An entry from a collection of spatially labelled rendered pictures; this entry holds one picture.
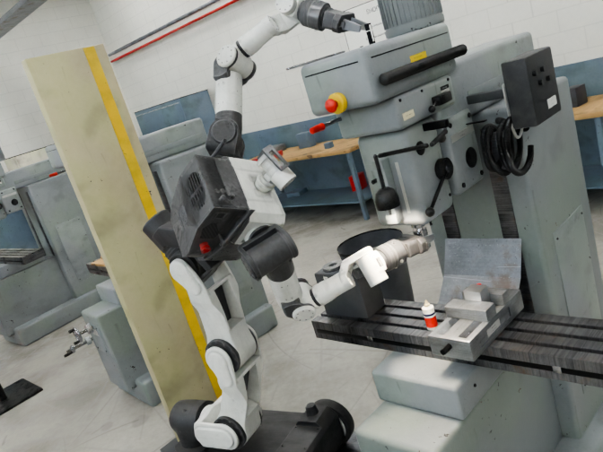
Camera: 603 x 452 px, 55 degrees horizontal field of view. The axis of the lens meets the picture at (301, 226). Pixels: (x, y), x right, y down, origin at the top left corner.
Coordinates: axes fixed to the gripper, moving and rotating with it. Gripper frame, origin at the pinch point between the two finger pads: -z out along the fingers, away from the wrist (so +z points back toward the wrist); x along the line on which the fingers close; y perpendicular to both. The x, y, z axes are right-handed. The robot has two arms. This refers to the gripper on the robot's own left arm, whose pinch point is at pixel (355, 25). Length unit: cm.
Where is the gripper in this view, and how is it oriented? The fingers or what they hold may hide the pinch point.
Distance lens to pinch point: 189.3
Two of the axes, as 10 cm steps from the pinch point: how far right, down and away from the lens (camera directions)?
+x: -4.8, 3.7, -7.9
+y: 1.7, -8.5, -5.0
